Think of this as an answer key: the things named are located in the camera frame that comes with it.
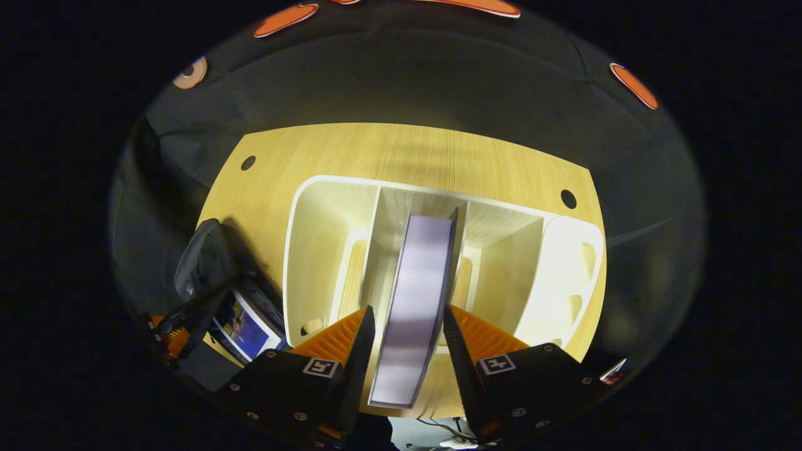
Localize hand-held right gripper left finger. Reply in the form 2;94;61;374
213;305;377;448

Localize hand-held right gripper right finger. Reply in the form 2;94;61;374
443;304;618;442

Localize black schoolbag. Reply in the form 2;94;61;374
172;218;289;364

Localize portrait cover book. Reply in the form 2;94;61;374
368;207;459;409

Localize white bookshelf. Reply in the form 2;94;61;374
282;174;605;376

